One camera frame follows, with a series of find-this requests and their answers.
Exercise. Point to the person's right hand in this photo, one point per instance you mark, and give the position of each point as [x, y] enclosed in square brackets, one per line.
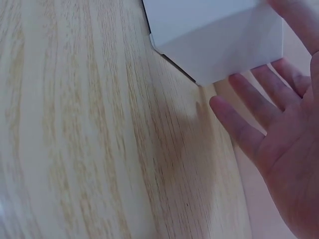
[294, 149]

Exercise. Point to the white paper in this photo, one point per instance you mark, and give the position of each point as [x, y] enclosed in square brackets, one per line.
[211, 37]

